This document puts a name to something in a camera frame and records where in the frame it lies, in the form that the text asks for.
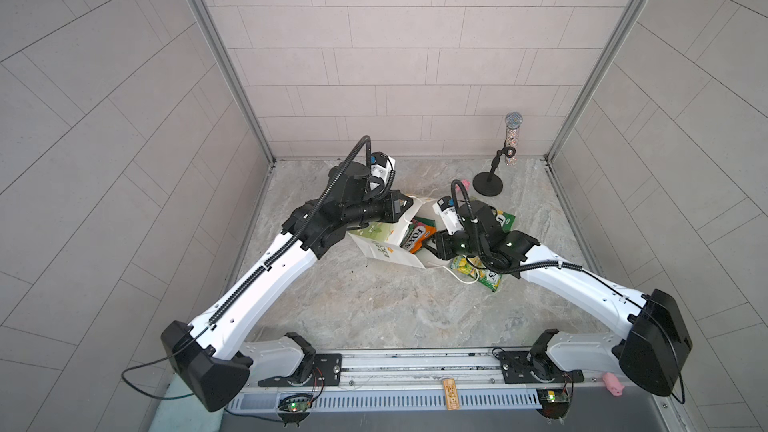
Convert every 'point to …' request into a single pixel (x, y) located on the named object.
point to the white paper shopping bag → (385, 238)
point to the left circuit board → (296, 403)
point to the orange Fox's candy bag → (416, 235)
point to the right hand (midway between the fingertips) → (425, 244)
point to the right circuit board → (554, 403)
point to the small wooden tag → (452, 394)
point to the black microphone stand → (490, 183)
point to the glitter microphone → (514, 121)
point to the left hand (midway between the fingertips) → (421, 202)
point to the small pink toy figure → (465, 183)
